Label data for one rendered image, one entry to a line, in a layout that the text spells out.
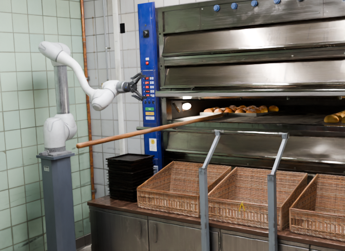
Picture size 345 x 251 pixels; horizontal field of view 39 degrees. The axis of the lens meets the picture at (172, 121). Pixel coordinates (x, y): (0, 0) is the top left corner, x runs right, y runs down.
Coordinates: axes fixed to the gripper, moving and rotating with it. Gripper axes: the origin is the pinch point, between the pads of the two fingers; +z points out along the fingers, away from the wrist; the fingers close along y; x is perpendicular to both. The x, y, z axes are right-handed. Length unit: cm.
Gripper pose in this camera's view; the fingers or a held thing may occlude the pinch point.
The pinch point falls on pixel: (148, 87)
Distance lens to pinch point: 340.4
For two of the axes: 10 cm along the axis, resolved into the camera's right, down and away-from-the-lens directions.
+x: -5.7, 1.1, -8.1
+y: 0.4, 9.9, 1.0
